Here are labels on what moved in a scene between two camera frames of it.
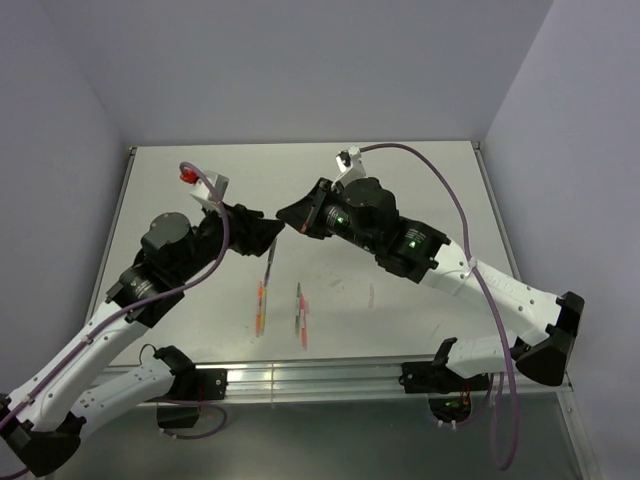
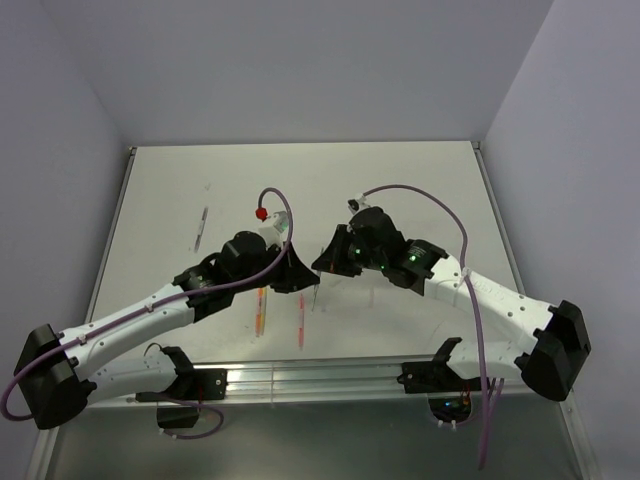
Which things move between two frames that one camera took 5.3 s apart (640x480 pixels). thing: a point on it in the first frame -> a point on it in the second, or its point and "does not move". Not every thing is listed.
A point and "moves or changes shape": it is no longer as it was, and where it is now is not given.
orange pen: [259, 309] does not move
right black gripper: [305, 214] -> [332, 260]
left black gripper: [249, 231] -> [295, 275]
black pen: [270, 258] moves or changes shape
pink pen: [303, 322] does not move
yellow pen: [263, 311] does not move
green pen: [298, 301] -> [316, 287]
